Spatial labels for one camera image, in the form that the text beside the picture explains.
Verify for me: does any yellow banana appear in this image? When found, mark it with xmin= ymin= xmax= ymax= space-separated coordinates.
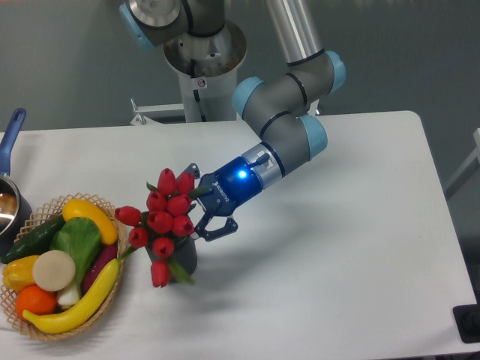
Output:
xmin=22 ymin=259 xmax=120 ymax=334

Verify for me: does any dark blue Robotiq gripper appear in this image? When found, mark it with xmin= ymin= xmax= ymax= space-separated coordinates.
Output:
xmin=183 ymin=157 xmax=263 ymax=242

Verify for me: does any yellow squash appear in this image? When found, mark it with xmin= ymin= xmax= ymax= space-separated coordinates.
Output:
xmin=61 ymin=198 xmax=119 ymax=245

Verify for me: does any dark grey ribbed vase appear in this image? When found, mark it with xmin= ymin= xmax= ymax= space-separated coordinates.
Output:
xmin=146 ymin=238 xmax=197 ymax=287

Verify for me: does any yellow bell pepper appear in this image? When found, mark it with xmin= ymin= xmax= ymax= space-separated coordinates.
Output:
xmin=2 ymin=255 xmax=40 ymax=293

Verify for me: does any green bok choy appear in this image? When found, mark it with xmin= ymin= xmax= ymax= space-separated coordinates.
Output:
xmin=49 ymin=217 xmax=101 ymax=310

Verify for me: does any beige round disc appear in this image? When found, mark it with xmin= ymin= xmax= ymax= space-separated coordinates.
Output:
xmin=32 ymin=250 xmax=76 ymax=292

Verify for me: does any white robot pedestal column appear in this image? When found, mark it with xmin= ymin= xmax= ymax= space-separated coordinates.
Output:
xmin=163 ymin=20 xmax=247 ymax=122

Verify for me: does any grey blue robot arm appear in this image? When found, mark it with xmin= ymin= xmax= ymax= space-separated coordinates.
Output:
xmin=119 ymin=1 xmax=346 ymax=241

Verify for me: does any purple sweet potato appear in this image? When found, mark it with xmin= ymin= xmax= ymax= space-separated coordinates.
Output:
xmin=82 ymin=244 xmax=118 ymax=294

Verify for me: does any blue handled saucepan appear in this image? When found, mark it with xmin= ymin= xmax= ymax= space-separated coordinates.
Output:
xmin=1 ymin=108 xmax=32 ymax=256

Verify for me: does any orange fruit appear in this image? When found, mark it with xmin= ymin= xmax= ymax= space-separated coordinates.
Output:
xmin=15 ymin=285 xmax=57 ymax=320

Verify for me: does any black device at table edge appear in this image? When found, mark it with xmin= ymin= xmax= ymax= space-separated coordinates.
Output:
xmin=452 ymin=304 xmax=479 ymax=344

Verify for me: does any white furniture leg right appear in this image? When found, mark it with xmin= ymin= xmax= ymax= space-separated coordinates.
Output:
xmin=443 ymin=128 xmax=479 ymax=201

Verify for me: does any green cucumber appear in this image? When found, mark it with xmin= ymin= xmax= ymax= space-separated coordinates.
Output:
xmin=1 ymin=216 xmax=65 ymax=264

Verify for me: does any red tulip bouquet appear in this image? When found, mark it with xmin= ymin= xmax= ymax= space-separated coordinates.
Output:
xmin=113 ymin=167 xmax=213 ymax=289

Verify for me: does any woven wicker basket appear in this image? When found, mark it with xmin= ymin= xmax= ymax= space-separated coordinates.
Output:
xmin=1 ymin=193 xmax=128 ymax=341

